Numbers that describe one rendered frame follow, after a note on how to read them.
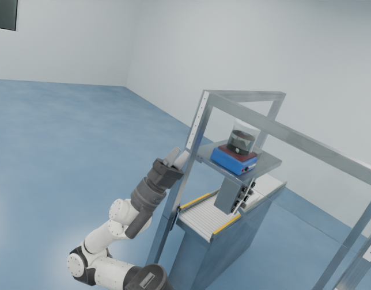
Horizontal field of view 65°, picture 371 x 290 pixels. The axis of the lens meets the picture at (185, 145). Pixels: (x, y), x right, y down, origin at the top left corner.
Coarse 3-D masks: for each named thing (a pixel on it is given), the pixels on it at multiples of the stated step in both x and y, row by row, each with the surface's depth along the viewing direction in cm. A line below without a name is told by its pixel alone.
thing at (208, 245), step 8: (264, 200) 240; (256, 208) 228; (248, 216) 219; (184, 224) 190; (232, 224) 196; (240, 224) 212; (192, 232) 187; (224, 232) 188; (200, 240) 183; (216, 240) 182; (208, 248) 181
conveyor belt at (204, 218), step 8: (256, 192) 246; (208, 200) 212; (192, 208) 197; (200, 208) 200; (208, 208) 203; (216, 208) 206; (184, 216) 187; (192, 216) 189; (200, 216) 192; (208, 216) 194; (216, 216) 197; (224, 216) 200; (232, 216) 203; (192, 224) 183; (200, 224) 184; (208, 224) 186; (216, 224) 189; (200, 232) 180; (208, 232) 179; (208, 240) 177
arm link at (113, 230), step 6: (108, 222) 92; (114, 222) 94; (150, 222) 91; (108, 228) 91; (114, 228) 92; (120, 228) 94; (126, 228) 94; (144, 228) 90; (108, 234) 91; (114, 234) 91; (120, 234) 92
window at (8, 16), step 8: (0, 0) 481; (8, 0) 489; (16, 0) 497; (0, 8) 486; (8, 8) 494; (16, 8) 502; (0, 16) 492; (8, 16) 500; (16, 16) 507; (0, 24) 497; (8, 24) 505
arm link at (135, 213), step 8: (136, 192) 86; (120, 200) 86; (128, 200) 89; (136, 200) 85; (112, 208) 88; (120, 208) 84; (128, 208) 86; (136, 208) 86; (144, 208) 84; (152, 208) 86; (112, 216) 85; (120, 216) 84; (128, 216) 86; (136, 216) 87; (144, 216) 83; (128, 224) 87; (136, 224) 84; (144, 224) 84; (128, 232) 84; (136, 232) 84
